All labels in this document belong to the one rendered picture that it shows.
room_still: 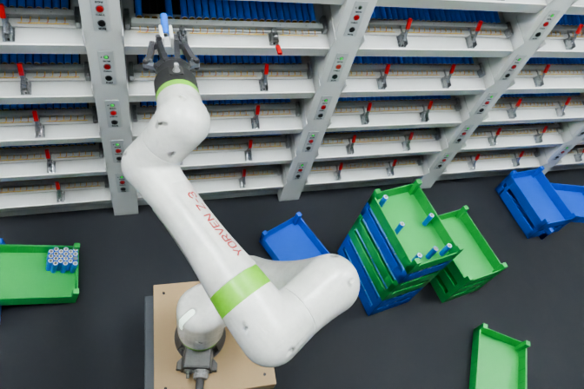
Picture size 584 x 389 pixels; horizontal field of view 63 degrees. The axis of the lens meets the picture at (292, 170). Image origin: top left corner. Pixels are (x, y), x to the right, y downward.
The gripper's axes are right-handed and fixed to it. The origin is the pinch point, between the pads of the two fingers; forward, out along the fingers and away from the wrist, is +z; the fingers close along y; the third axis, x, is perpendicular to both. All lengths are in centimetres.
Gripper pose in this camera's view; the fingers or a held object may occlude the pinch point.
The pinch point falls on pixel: (166, 36)
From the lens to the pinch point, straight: 127.2
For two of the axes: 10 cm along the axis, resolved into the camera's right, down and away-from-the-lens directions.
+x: -1.6, 7.2, 6.7
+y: -9.5, 0.8, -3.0
